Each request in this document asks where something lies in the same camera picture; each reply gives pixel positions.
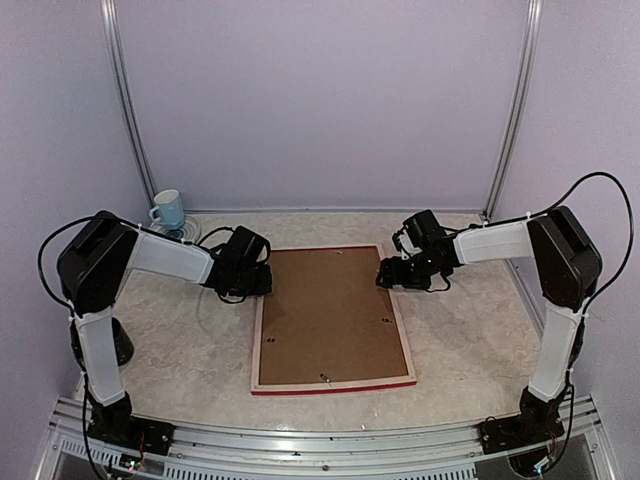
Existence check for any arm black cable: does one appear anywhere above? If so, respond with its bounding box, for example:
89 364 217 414
544 172 635 306
37 214 109 316

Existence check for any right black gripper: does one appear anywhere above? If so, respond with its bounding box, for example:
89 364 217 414
376 250 444 289

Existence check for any right aluminium corner post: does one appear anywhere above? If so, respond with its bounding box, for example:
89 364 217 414
483 0 544 219

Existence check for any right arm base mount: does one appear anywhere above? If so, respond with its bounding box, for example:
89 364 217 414
478 416 565 455

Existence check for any light blue mug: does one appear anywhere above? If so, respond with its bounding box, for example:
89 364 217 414
149 189 185 231

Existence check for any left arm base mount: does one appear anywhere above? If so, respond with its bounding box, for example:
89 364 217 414
88 416 176 456

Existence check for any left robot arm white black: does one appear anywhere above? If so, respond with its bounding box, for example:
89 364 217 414
56 211 272 445

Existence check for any dark green mug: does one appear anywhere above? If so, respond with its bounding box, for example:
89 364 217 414
112 317 135 367

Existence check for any aluminium corner post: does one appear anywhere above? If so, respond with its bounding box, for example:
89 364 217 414
483 0 544 219
100 0 156 207

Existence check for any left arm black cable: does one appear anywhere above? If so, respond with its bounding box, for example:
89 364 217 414
37 214 109 316

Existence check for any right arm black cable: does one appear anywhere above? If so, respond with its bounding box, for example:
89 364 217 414
544 172 635 306

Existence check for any aluminium front rail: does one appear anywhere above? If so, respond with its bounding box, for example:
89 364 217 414
35 397 620 479

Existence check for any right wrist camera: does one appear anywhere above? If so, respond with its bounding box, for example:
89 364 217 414
392 229 415 258

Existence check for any left aluminium corner post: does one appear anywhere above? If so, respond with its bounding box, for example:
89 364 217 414
100 0 156 207

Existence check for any striped round plate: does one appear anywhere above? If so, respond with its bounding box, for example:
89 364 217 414
149 215 201 243

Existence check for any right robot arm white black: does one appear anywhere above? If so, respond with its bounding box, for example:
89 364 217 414
376 206 602 453

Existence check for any red wooden picture frame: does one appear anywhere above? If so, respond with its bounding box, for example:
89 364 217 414
250 243 418 398

